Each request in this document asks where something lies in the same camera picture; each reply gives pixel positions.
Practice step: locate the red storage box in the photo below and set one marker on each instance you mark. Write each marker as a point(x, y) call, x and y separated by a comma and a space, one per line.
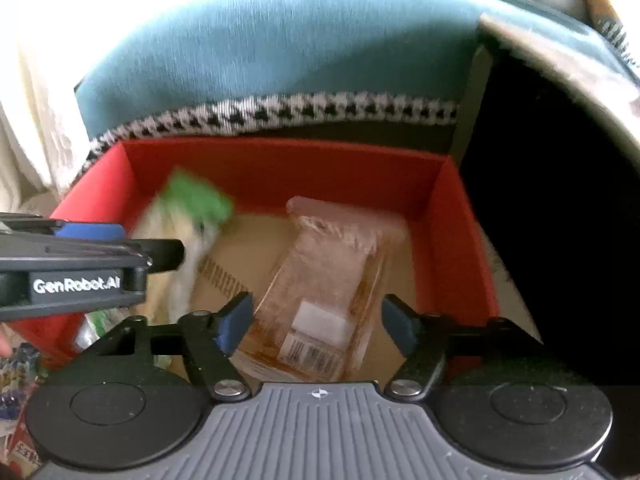
point(300, 175)

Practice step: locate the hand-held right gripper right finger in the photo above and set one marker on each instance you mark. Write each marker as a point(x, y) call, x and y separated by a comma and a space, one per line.
point(400, 325)

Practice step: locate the clear plastic snack packet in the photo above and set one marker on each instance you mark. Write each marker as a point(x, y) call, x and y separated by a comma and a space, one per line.
point(325, 280)

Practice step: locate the red snack packet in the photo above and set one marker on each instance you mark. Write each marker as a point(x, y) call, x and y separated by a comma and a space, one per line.
point(22, 452)

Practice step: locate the teal sofa blanket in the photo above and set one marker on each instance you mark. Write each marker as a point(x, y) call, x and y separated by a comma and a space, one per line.
point(280, 45)

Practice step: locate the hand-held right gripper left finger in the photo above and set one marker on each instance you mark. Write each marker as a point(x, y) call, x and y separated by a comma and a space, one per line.
point(235, 322)

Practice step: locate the green and white snack packet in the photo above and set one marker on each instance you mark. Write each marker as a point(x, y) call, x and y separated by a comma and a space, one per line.
point(195, 195)

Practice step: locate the blue purple snack packet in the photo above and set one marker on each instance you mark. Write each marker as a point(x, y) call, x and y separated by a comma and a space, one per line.
point(20, 380)

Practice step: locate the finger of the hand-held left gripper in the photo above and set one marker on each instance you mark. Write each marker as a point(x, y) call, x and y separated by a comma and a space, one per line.
point(165, 255)
point(90, 231)

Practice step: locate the white cloth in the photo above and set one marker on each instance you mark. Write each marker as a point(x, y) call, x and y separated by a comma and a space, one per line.
point(30, 110)

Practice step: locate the mustard patterned pillow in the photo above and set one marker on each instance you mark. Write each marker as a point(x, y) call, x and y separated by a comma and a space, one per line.
point(600, 5)

